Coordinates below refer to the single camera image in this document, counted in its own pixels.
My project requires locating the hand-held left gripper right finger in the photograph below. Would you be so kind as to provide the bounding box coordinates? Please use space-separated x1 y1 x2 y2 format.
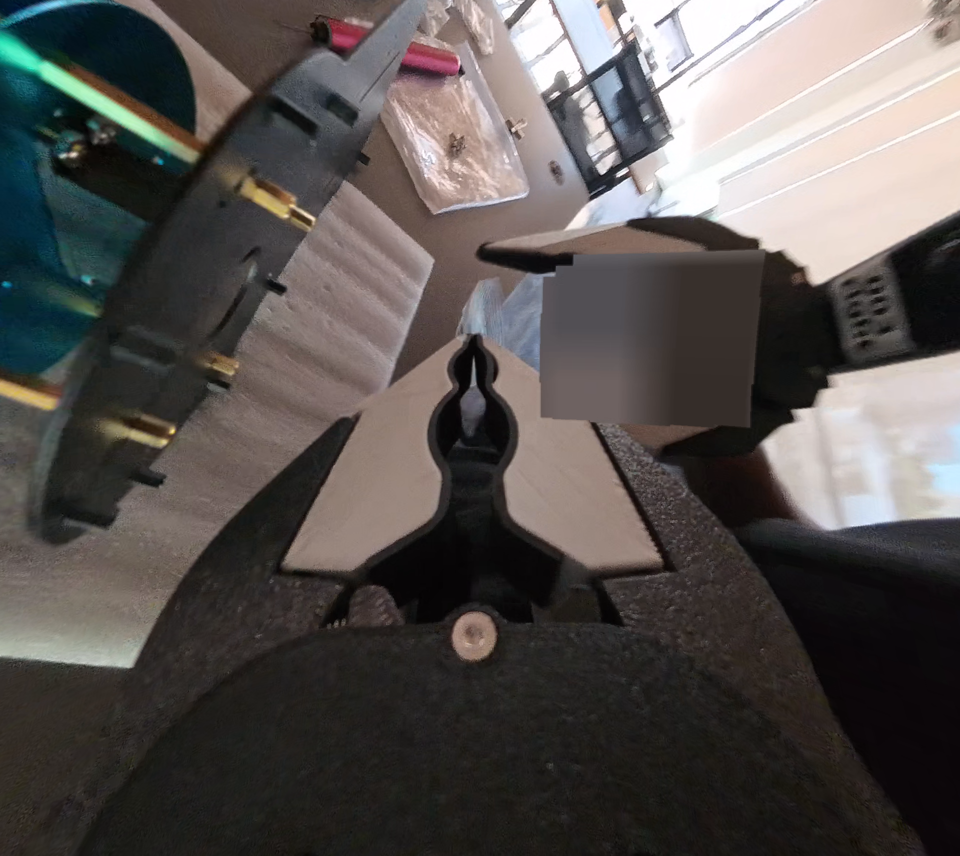
477 335 667 578

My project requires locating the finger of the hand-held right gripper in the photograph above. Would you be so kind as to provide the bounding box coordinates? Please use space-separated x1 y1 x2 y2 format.
476 218 663 272

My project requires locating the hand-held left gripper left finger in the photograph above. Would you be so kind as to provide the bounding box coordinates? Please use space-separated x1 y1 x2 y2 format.
279 334 477 581

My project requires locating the small clear plastic bag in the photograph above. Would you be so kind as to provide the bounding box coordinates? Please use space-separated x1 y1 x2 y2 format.
459 273 543 439

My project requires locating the large clear zip bag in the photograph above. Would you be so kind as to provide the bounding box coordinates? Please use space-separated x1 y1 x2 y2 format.
379 40 531 217

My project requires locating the white foam sheet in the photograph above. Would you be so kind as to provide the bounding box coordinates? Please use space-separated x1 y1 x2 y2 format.
0 179 438 671

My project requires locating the red screwdriver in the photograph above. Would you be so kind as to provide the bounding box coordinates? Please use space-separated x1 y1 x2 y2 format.
283 13 464 79

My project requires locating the grey top table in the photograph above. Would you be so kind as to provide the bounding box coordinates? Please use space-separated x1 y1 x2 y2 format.
523 0 640 88

